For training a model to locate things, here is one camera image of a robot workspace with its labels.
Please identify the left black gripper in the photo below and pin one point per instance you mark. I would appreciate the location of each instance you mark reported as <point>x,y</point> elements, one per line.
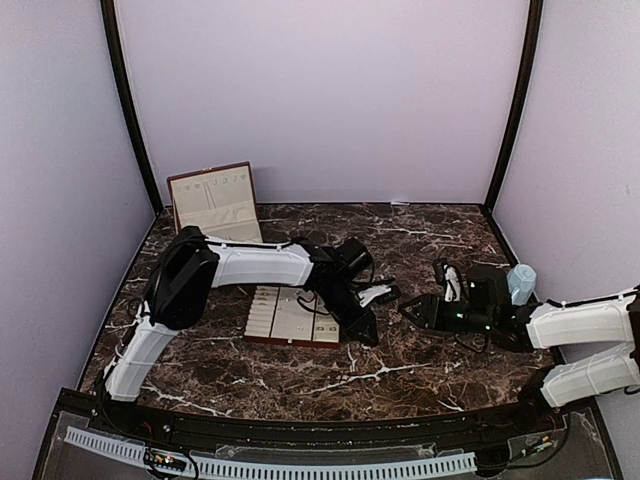
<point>357,325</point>

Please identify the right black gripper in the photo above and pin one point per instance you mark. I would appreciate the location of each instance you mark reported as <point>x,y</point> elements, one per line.
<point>429,302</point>

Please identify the beige jewelry tray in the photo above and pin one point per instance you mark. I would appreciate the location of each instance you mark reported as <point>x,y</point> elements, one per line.
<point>290,316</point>

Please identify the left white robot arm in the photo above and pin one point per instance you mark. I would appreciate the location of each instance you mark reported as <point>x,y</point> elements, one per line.
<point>194,266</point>

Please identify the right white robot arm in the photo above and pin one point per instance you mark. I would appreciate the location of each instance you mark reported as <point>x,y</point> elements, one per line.
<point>494,303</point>

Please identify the wooden jewelry box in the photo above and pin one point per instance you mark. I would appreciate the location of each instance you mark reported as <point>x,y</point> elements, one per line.
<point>220,201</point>

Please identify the light blue plastic cup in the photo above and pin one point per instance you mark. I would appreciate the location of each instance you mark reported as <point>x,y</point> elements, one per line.
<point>521,281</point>

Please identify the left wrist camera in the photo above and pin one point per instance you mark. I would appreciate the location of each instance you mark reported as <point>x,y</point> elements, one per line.
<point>380,292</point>

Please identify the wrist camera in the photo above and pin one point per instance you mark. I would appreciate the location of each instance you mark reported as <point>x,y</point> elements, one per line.
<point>448,277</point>
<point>380,292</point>

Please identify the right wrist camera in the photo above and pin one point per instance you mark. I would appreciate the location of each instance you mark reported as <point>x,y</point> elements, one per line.
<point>448,277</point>

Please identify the black front rail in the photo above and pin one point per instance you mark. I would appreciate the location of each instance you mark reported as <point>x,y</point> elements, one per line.
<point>485,428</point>

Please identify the white slotted cable duct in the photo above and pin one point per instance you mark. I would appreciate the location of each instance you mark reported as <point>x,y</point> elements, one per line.
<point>236,462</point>

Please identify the right black frame post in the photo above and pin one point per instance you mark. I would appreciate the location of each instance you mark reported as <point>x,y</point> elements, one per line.
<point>525,68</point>

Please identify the black frame post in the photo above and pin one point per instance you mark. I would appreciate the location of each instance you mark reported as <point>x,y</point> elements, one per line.
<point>525,68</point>
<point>123,88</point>

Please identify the left black frame post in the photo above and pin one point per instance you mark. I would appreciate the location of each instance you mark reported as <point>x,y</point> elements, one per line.
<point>123,88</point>

